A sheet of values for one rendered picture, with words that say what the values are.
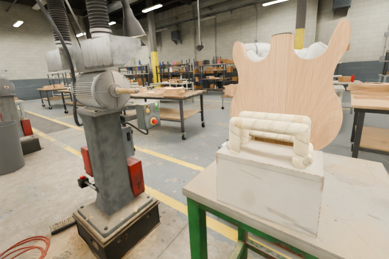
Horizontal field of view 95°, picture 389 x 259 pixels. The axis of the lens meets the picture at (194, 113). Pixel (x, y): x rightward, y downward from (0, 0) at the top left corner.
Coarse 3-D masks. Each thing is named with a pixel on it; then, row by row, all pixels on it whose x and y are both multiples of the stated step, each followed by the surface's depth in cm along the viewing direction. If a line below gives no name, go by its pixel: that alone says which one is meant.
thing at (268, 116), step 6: (240, 114) 57; (246, 114) 56; (252, 114) 55; (258, 114) 54; (264, 114) 53; (270, 114) 53; (276, 114) 52; (282, 114) 51; (288, 114) 51; (276, 120) 51; (282, 120) 50; (288, 120) 50; (294, 120) 49; (300, 120) 48; (306, 120) 47
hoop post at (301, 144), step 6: (306, 132) 41; (294, 138) 43; (300, 138) 42; (306, 138) 41; (294, 144) 43; (300, 144) 42; (306, 144) 41; (294, 150) 43; (300, 150) 42; (306, 150) 42; (294, 156) 44; (300, 156) 42; (306, 156) 42; (294, 162) 44; (300, 162) 43; (300, 168) 43
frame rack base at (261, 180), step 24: (240, 144) 59; (264, 144) 58; (216, 168) 55; (240, 168) 51; (264, 168) 47; (288, 168) 44; (312, 168) 43; (240, 192) 53; (264, 192) 48; (288, 192) 45; (312, 192) 42; (264, 216) 50; (288, 216) 46; (312, 216) 43
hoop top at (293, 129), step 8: (232, 120) 50; (240, 120) 49; (248, 120) 48; (256, 120) 47; (264, 120) 46; (240, 128) 50; (248, 128) 48; (256, 128) 47; (264, 128) 46; (272, 128) 44; (280, 128) 43; (288, 128) 43; (296, 128) 42; (304, 128) 41
